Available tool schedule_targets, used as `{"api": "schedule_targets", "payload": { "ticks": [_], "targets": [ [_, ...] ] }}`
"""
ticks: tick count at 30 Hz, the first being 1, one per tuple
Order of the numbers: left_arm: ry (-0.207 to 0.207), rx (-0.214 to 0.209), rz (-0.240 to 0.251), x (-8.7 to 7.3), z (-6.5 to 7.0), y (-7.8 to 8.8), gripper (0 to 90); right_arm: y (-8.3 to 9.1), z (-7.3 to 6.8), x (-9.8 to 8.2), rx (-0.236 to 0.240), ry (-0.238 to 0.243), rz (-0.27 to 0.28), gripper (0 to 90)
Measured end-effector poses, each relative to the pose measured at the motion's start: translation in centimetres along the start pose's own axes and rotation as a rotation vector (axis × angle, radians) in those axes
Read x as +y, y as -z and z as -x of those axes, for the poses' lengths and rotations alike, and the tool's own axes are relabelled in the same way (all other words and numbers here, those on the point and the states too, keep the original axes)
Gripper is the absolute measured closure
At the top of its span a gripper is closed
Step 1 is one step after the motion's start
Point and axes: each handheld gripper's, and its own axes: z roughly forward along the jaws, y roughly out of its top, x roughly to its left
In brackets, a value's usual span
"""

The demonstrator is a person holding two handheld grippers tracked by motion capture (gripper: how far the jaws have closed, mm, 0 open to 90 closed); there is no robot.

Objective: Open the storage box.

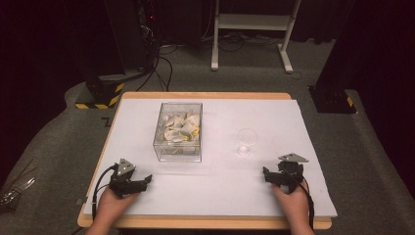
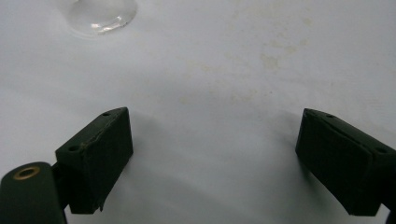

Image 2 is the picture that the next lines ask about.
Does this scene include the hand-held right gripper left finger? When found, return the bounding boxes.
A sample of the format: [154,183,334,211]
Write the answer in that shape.
[54,106,134,216]

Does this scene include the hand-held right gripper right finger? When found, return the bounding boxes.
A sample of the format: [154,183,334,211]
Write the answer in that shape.
[294,107,396,217]

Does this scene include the clear glass cup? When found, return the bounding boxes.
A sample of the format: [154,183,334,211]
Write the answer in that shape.
[57,0,138,37]

